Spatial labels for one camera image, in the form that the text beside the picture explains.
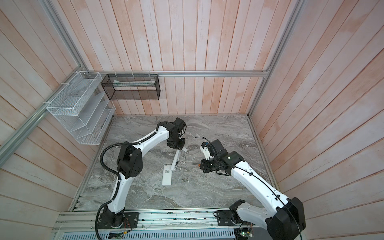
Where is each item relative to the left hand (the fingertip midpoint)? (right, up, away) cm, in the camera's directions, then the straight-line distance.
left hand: (180, 149), depth 93 cm
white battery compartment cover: (+3, 0, +5) cm, 6 cm away
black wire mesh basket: (-30, +40, -3) cm, 49 cm away
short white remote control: (-8, -15, -5) cm, 18 cm away
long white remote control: (-3, -7, -4) cm, 8 cm away
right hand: (+13, -6, -14) cm, 20 cm away
